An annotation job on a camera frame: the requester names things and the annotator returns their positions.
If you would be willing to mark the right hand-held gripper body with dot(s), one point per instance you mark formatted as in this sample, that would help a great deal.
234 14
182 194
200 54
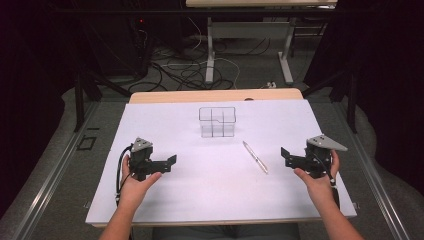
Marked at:
318 156

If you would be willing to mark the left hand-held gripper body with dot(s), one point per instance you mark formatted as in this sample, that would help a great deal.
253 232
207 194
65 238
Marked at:
141 156

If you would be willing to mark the person's right hand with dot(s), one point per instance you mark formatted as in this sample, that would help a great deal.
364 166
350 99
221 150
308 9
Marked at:
320 188

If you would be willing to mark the person's left hand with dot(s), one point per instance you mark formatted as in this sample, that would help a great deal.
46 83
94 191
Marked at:
133 190

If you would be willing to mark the silver pen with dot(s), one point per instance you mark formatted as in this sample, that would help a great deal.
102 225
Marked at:
255 157

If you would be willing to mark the white table sheet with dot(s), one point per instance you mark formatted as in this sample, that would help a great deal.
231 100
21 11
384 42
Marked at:
213 186

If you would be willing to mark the clear plastic organizer box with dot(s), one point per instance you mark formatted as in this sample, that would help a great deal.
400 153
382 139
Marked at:
217 121

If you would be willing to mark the wooden table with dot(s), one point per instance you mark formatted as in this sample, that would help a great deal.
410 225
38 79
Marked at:
186 96

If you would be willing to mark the black metal stand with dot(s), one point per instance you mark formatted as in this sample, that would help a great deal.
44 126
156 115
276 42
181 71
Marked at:
80 100
350 100

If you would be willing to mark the dark computer tower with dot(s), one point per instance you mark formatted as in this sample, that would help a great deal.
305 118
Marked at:
140 46

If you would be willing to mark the white desk with metal legs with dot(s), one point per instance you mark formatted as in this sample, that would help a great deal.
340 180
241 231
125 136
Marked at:
253 30

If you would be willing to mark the metal floor rail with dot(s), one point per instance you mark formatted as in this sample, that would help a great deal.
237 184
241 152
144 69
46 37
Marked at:
50 170
373 176

